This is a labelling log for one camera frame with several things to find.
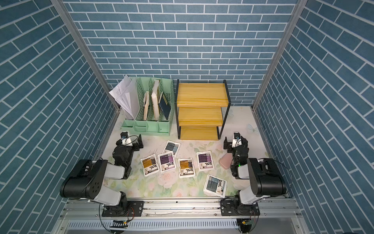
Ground yellow coffee bag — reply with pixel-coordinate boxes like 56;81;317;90
141;154;160;177
178;158;196;178

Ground purple coffee bag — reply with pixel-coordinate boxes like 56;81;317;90
196;151;214;171
157;151;176;173

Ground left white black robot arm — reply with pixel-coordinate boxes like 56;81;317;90
59;132;144;218

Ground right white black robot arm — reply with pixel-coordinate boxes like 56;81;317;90
220;133;287;217

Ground wooden three-tier shelf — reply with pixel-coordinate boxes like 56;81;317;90
175;80;231;140

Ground pink case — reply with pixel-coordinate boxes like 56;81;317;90
219;153;233;170

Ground beige book thin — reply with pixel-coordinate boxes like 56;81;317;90
143;91;150;121

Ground white papers in organizer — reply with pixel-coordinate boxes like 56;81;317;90
109;75;139;120

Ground dark blue book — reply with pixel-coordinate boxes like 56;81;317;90
158;92;171;120

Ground green desk file organizer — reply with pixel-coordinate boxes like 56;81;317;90
121;77;175;136

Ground beige book tall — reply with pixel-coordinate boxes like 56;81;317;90
151;80;160;121

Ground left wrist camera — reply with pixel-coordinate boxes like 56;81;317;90
120;132;132;146

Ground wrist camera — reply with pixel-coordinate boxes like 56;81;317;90
120;132;132;146
232;133;242;148

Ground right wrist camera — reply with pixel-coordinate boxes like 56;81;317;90
232;133;242;148

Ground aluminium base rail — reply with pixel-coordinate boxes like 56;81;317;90
59;196;303;220

